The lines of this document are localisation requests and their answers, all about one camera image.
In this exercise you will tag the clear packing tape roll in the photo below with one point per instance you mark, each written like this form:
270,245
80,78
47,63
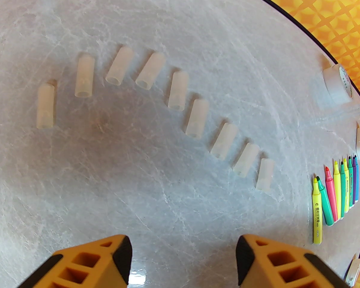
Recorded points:
336,85

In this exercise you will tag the pink marker pen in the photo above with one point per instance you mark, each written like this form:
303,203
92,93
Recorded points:
331,195

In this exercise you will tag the white square alarm clock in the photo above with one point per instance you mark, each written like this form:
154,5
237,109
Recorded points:
354,270

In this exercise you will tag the teal marker pen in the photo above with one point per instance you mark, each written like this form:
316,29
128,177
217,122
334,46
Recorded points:
343,187

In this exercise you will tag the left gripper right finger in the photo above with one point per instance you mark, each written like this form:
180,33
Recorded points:
282,265

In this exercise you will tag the purple marker pen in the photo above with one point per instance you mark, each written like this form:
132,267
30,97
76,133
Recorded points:
354,181

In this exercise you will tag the green marker pen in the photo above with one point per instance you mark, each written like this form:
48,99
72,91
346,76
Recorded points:
350,181

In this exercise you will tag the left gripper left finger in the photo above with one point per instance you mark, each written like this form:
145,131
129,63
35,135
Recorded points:
87,265

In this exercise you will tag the blue marker pen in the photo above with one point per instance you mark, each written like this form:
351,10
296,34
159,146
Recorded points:
357,178

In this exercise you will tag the turquoise marker pen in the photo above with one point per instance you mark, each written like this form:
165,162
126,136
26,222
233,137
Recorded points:
326,204

